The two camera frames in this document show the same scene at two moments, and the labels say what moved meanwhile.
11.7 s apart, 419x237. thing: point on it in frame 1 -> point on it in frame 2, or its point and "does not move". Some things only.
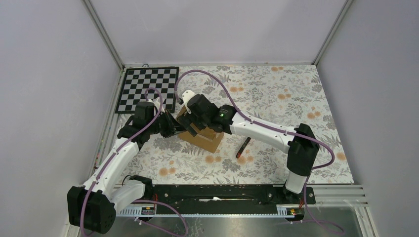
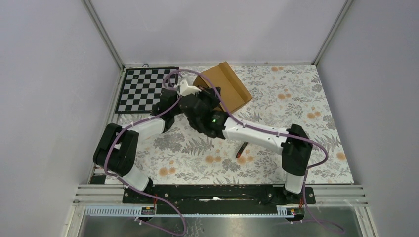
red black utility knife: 244,145 does not move
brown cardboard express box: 205,138 -> 233,94
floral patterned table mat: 278,98 does not move
